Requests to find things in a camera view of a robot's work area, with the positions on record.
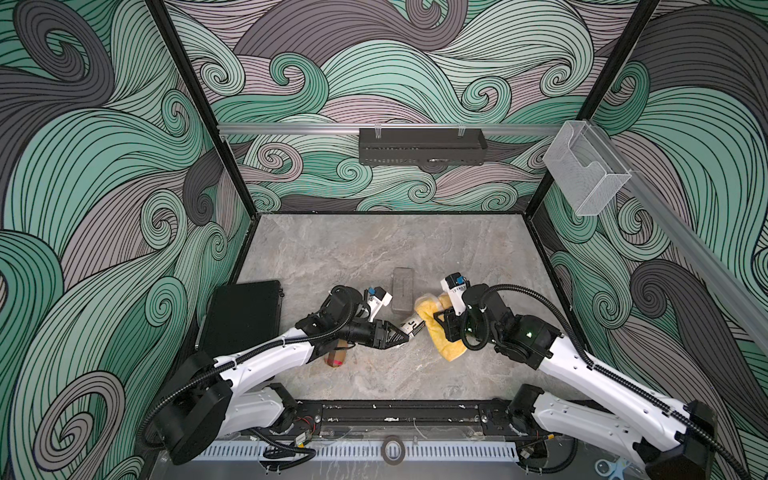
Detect clear acrylic wall holder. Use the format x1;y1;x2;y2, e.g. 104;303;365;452
543;120;632;217

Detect black corner frame post right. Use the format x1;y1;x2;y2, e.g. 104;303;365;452
525;1;658;220

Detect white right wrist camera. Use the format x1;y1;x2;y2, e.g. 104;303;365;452
440;272;470;316

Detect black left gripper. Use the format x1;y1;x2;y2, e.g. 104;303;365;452
332;319;405;352

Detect aluminium rail wall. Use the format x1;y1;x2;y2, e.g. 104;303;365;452
588;122;767;352
218;122;562;136

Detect black corner frame post left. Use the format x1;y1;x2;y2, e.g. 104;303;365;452
145;0;259;220

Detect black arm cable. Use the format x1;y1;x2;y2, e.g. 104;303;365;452
458;283;751;480
136;284;361;451

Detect yellow pink microfiber cloth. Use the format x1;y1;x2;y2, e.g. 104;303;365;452
414;293;467;362

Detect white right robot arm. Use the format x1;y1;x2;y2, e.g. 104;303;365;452
435;274;716;479

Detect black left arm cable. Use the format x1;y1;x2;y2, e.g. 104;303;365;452
136;284;361;451

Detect aluminium rail back wall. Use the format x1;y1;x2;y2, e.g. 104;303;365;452
218;122;562;136

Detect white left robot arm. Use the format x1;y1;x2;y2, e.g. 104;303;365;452
142;306;424;465

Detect black corner frame post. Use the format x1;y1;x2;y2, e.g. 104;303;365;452
525;1;658;220
145;0;259;220

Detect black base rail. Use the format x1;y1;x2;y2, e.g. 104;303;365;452
269;398;525;437

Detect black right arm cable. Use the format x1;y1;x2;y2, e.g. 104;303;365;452
458;283;751;480

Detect white perforated cable duct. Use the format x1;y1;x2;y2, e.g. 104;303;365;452
194;439;519;463

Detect blue scissors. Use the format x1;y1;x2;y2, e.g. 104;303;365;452
593;457;646;480

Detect aluminium rail right wall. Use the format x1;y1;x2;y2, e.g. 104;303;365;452
588;122;767;352

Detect black flat box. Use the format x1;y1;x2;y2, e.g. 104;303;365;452
195;280;284;358

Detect black tape roll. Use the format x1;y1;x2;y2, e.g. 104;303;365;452
380;435;406;466

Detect black wall tray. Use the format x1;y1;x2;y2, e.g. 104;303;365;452
358;127;488;167

